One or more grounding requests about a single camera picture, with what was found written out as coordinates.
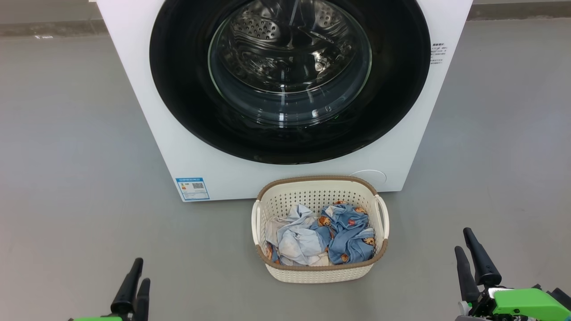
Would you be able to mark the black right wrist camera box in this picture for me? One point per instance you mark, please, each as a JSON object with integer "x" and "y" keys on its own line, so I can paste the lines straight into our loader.
{"x": 562, "y": 298}

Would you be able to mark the blue energy label sticker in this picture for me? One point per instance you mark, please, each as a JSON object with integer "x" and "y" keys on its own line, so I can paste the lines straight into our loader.
{"x": 192, "y": 189}

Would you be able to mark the pale blue cream garment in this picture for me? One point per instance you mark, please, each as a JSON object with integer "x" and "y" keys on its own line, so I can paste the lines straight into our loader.
{"x": 296, "y": 238}

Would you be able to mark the black round glass washer door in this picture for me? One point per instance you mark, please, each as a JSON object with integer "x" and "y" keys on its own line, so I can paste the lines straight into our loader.
{"x": 187, "y": 89}

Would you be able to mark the white front-load washing machine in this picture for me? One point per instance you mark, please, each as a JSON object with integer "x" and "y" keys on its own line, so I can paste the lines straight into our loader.
{"x": 134, "y": 89}

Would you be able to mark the printed text instruction sticker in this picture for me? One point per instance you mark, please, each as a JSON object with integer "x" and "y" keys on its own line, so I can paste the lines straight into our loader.
{"x": 438, "y": 53}

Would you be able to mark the cream perforated laundry basket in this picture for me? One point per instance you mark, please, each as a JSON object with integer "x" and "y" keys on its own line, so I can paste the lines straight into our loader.
{"x": 312, "y": 189}

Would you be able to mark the stainless steel washing machine drum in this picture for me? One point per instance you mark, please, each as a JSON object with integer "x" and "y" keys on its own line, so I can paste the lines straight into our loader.
{"x": 285, "y": 49}

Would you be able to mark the blue bear print garment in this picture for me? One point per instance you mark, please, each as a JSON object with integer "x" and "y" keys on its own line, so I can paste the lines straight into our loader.
{"x": 352, "y": 232}

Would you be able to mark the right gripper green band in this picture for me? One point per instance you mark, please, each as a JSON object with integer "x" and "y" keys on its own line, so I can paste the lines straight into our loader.
{"x": 522, "y": 305}

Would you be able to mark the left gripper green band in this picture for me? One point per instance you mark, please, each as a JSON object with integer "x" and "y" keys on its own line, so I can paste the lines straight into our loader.
{"x": 98, "y": 318}

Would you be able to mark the round white filter cover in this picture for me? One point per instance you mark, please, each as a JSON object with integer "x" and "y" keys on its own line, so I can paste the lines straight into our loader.
{"x": 370, "y": 176}

